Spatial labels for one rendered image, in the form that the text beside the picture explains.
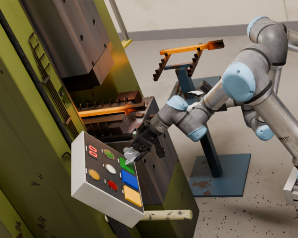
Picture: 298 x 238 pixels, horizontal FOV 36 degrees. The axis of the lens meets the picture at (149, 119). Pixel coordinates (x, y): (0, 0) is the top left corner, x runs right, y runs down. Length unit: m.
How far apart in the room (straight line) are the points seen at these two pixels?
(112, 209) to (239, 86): 0.64
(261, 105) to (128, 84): 1.31
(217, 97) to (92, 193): 0.59
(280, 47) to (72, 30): 0.85
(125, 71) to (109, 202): 1.16
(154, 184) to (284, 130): 1.02
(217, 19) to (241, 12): 0.30
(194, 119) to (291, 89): 2.16
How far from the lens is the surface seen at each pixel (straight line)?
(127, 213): 1.75
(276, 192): 3.04
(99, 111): 2.40
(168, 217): 2.20
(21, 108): 1.96
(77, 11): 2.08
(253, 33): 2.00
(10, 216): 2.48
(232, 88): 1.51
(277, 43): 1.91
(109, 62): 2.25
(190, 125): 1.80
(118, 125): 2.27
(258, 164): 3.26
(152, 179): 2.40
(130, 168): 1.94
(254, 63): 1.52
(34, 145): 2.07
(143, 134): 1.85
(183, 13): 5.16
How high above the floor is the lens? 2.14
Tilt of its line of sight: 32 degrees down
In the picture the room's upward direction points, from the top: 23 degrees counter-clockwise
